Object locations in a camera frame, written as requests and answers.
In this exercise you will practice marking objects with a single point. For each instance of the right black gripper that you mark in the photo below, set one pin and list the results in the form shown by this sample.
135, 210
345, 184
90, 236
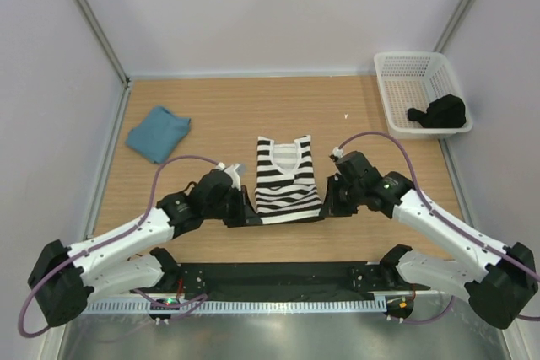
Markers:
332, 206

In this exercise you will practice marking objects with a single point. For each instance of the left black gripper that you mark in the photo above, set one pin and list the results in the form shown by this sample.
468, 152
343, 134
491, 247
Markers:
245, 214

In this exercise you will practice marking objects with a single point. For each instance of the black white striped tank top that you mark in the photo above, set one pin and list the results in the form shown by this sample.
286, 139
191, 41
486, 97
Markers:
286, 190

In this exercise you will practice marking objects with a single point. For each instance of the teal tank top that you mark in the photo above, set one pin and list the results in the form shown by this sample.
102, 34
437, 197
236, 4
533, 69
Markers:
158, 134

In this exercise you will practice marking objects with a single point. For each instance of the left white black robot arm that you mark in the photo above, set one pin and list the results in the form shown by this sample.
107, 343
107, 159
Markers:
66, 279

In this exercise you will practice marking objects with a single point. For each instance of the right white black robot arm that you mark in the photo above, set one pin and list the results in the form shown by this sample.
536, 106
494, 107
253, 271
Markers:
495, 279

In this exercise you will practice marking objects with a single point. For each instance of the white plastic basket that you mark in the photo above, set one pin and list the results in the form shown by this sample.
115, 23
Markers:
414, 79

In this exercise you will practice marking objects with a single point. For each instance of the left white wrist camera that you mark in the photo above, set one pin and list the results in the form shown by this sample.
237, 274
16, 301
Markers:
234, 171

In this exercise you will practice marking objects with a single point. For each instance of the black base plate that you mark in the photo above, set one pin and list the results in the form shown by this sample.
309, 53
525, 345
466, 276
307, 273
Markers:
278, 282

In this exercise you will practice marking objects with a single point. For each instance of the white slotted cable duct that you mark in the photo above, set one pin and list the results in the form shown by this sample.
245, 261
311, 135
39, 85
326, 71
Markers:
143, 306

